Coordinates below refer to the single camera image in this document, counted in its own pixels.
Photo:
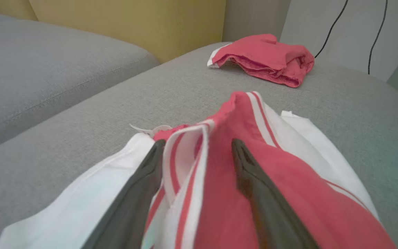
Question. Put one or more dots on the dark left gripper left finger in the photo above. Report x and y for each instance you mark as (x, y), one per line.
(130, 207)

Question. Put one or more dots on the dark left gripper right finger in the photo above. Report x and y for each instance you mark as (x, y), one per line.
(268, 207)

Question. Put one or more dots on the grey fabric sofa ottoman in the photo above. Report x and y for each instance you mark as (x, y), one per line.
(185, 83)

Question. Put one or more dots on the grey sofa seat cushion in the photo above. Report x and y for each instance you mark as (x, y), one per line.
(47, 69)

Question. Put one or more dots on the red and white striped jersey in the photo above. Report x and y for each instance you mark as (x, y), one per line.
(212, 207)

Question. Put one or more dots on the red shorts with white trim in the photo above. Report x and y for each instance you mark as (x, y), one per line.
(264, 55)

